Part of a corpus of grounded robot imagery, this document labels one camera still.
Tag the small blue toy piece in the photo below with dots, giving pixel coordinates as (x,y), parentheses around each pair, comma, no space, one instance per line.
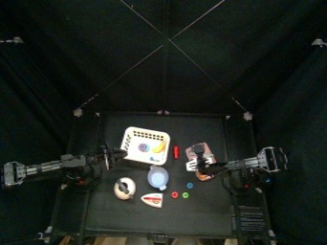
(152,158)

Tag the purple toy grape bunch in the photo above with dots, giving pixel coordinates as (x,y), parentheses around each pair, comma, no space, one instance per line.
(143,147)

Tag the white slotted toy spatula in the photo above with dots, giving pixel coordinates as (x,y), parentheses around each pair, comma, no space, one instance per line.
(192,164)

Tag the pink brown cutting board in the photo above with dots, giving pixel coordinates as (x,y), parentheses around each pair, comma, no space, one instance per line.
(207,150)

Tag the silver frame corner bracket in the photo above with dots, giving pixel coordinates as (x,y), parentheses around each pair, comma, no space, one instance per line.
(318,42)
(247,115)
(77,112)
(16,40)

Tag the white red toy iron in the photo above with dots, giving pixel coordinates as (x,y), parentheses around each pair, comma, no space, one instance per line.
(152,200)

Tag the white perforated plastic basket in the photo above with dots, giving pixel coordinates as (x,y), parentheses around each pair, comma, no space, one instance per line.
(136,140)

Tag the light blue toy cup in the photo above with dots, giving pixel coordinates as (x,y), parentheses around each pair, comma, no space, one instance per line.
(158,177)

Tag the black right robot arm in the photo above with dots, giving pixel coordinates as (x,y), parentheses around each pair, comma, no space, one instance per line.
(255,164)

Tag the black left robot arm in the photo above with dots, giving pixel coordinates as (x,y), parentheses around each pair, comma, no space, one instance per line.
(47,166)

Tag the yellow toy banana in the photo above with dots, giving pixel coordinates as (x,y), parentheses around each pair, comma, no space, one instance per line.
(160,147)

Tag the red toy nail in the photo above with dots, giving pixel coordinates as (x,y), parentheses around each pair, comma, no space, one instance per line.
(175,152)

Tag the black square toy block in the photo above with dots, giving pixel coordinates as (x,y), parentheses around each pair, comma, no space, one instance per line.
(198,148)

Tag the silver frame middle bracket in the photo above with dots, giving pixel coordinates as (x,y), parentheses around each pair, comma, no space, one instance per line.
(163,112)

